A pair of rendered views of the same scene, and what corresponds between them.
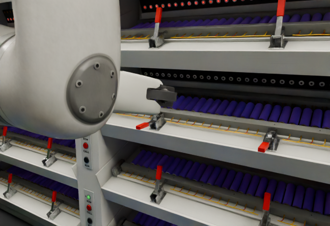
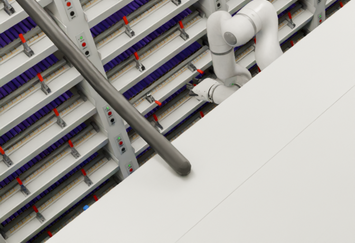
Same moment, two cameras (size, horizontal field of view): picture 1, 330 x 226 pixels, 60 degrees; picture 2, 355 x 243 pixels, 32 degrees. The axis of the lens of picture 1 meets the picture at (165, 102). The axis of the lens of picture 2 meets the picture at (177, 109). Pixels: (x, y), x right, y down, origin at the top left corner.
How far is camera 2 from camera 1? 259 cm
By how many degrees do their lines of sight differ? 63
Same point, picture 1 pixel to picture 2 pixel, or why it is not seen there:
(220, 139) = (178, 81)
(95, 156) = (127, 142)
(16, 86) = not seen: hidden behind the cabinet
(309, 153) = (203, 61)
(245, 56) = (179, 48)
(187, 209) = (173, 118)
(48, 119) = not seen: hidden behind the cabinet
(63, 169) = (102, 174)
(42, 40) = not seen: hidden behind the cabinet
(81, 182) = (122, 163)
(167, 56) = (151, 69)
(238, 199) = (181, 96)
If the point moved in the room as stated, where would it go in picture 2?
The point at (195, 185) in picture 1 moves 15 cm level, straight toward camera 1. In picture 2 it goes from (165, 108) to (193, 113)
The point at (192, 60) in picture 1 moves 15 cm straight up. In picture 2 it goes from (161, 62) to (154, 36)
